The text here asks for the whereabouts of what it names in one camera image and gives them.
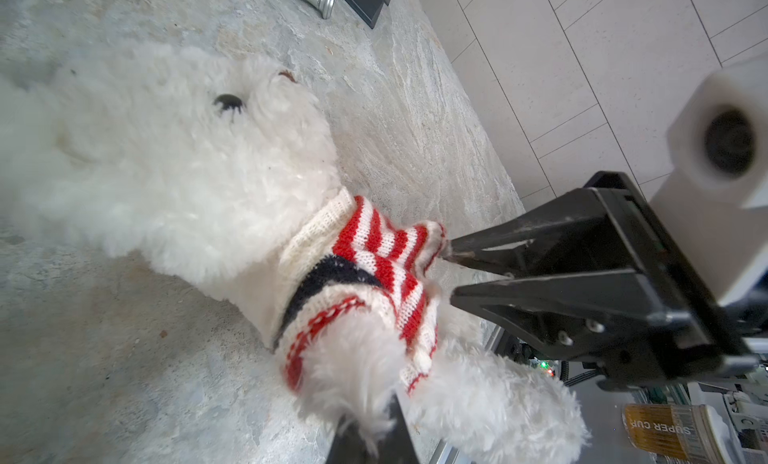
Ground aluminium front rail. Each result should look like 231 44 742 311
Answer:
422 338 506 463

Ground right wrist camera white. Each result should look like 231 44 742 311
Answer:
651 55 767 306

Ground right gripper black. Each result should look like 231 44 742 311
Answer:
446 171 760 392

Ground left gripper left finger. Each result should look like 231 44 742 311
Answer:
325 419 366 464

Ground red white striped sweater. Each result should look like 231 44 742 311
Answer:
268 189 447 391

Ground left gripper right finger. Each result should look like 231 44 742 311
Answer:
376 396 420 464

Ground white teddy bear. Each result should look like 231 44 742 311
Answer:
1 43 589 463

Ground yellow super glue package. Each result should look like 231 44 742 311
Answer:
622 404 740 464

